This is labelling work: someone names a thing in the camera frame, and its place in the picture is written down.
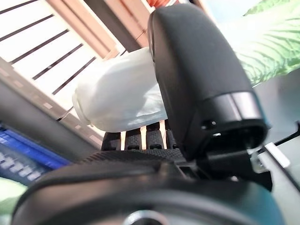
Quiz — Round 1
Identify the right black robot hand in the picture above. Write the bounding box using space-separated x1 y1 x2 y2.
11 2 286 225

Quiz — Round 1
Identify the green white napa cabbage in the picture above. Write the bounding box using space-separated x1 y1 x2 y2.
72 0 300 132
0 177 29 225

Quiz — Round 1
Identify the blue plastic shopping basket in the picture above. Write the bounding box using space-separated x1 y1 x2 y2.
0 124 71 183

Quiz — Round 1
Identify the slatted wooden crate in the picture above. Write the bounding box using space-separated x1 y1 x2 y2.
0 0 150 150

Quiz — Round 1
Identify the plain orange pumpkin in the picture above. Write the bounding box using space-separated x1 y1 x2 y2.
146 0 179 9

